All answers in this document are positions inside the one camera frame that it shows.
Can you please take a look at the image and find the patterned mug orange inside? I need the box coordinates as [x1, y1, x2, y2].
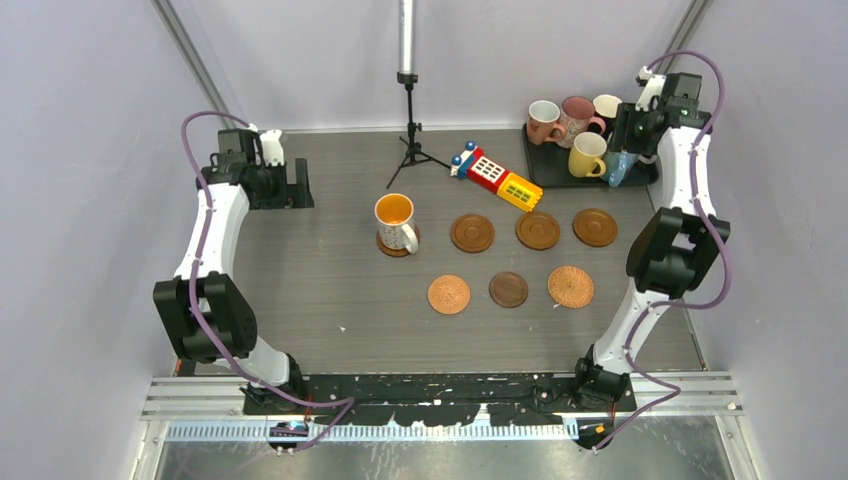
[374, 193, 416, 227]

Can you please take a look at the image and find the ridged wooden coaster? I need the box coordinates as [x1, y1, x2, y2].
[376, 224, 421, 257]
[515, 212, 561, 251]
[572, 208, 618, 248]
[450, 214, 495, 253]

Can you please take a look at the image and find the woven coaster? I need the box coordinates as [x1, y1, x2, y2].
[547, 265, 595, 309]
[427, 275, 471, 315]

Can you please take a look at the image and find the dark wooden coaster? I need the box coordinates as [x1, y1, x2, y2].
[488, 271, 529, 308]

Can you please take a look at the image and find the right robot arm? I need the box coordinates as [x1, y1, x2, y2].
[570, 68, 730, 411]

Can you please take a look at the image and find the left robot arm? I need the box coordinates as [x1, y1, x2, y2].
[152, 126, 315, 414]

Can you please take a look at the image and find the blue mug orange inside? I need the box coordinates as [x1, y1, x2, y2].
[601, 151, 639, 187]

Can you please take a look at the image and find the black mug white inside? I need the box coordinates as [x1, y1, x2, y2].
[592, 94, 623, 138]

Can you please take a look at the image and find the yellow mug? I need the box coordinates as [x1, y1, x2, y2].
[568, 132, 607, 178]

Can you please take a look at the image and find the pink mug white inside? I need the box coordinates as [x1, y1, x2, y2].
[525, 100, 567, 145]

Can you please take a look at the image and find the black tray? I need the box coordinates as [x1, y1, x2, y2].
[521, 123, 660, 188]

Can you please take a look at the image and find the black tripod with pole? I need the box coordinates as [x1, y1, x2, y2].
[386, 0, 450, 189]

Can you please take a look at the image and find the toy block house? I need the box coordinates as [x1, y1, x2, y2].
[450, 141, 544, 212]

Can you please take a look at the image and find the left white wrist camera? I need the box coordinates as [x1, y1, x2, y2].
[248, 123, 285, 167]

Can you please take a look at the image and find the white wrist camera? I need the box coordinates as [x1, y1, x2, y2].
[248, 123, 285, 167]
[635, 66, 666, 112]

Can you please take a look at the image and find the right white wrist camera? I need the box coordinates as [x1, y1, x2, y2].
[635, 66, 666, 112]

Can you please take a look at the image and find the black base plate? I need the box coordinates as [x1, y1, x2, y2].
[240, 372, 636, 427]

